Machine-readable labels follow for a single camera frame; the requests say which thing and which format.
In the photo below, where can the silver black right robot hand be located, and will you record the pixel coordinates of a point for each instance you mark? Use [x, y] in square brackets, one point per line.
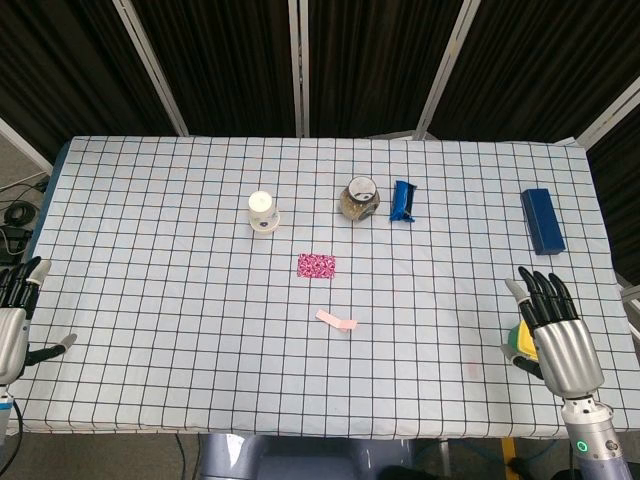
[565, 350]

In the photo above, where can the grey robot torso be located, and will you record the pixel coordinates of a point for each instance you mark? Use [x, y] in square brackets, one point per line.
[300, 460]

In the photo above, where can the pale pink plastic block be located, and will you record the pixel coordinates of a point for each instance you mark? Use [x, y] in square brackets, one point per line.
[330, 318]

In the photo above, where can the white cup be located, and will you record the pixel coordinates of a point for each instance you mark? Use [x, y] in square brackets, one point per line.
[262, 212]

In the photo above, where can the blue checked tablecloth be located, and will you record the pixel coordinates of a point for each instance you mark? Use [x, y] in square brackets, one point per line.
[200, 350]

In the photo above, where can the dark blue rectangular box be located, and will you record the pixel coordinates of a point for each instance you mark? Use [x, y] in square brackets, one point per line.
[542, 222]

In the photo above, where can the black power adapter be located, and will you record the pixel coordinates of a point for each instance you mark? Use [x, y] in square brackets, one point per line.
[12, 242]

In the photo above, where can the round seed jar black lid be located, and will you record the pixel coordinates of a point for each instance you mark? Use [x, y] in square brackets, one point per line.
[357, 200]

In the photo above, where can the black folding screen panel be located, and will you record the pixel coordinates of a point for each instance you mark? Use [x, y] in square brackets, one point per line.
[225, 60]
[375, 60]
[622, 200]
[75, 60]
[540, 60]

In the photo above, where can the blue snack packet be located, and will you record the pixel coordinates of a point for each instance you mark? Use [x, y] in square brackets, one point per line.
[402, 202]

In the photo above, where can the yellow lidded green container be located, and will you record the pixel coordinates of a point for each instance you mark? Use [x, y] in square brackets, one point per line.
[522, 340]

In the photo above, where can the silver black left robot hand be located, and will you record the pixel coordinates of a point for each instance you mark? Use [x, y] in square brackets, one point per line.
[12, 340]

